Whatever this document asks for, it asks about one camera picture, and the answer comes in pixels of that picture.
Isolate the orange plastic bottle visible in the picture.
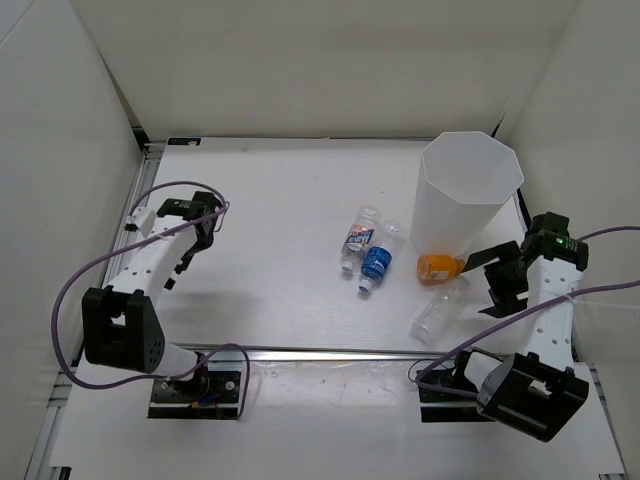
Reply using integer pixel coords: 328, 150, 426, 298
416, 254, 466, 285

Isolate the clear unlabelled plastic bottle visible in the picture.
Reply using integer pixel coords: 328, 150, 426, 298
409, 276, 470, 346

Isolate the blue-labelled clear plastic bottle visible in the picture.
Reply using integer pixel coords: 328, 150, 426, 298
358, 220, 405, 295

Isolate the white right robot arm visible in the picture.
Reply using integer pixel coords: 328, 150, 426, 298
449, 212, 589, 442

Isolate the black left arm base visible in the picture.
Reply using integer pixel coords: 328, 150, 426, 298
147, 362, 245, 420

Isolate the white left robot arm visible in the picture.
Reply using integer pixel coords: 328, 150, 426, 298
82, 191, 223, 400

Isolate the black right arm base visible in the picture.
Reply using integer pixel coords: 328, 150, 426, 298
418, 351, 491, 424

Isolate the white octagonal plastic bin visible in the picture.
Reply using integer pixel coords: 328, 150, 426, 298
410, 131, 524, 256

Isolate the blue label sticker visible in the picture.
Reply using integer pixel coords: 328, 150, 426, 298
166, 137, 201, 147

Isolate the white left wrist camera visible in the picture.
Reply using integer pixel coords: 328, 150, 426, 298
124, 207, 156, 237

